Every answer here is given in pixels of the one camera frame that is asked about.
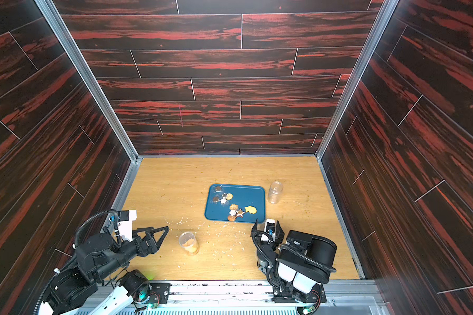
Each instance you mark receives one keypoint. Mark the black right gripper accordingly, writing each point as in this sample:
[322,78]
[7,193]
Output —
[267,242]

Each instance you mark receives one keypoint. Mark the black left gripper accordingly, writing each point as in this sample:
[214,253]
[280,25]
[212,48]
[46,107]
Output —
[152,247]

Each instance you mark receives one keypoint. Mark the clear jar with yellow snacks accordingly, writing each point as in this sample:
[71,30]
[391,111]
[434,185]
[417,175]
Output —
[189,243]

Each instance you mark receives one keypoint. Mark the clear plastic cookie jar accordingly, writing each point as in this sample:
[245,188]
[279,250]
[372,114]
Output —
[275,192]

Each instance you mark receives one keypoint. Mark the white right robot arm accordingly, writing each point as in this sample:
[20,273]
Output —
[296,265]

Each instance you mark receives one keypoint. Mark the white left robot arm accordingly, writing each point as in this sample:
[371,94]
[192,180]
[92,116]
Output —
[102,256]

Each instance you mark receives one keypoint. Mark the brown star iced cookie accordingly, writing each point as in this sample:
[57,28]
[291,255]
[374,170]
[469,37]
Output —
[241,213]

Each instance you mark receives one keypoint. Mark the blue plastic tray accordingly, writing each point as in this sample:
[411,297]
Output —
[243,196]

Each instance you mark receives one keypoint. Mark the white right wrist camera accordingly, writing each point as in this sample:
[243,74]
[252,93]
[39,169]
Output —
[270,228]

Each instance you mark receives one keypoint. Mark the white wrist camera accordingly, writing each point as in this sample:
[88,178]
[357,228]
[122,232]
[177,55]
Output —
[125,224]
[270,228]

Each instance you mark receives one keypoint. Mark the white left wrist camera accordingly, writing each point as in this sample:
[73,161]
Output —
[125,224]

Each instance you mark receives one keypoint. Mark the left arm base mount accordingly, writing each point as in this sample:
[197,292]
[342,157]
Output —
[144,293]

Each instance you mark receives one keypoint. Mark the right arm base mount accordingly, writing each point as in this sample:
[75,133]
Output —
[288,294]

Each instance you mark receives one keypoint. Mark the aluminium corner post left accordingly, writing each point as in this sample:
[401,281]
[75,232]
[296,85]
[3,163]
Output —
[68,43]

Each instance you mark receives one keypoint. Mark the aluminium corner post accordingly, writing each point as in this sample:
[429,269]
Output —
[383,18]
[68,43]

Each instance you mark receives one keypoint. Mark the aluminium corner post right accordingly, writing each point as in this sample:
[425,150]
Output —
[383,18]

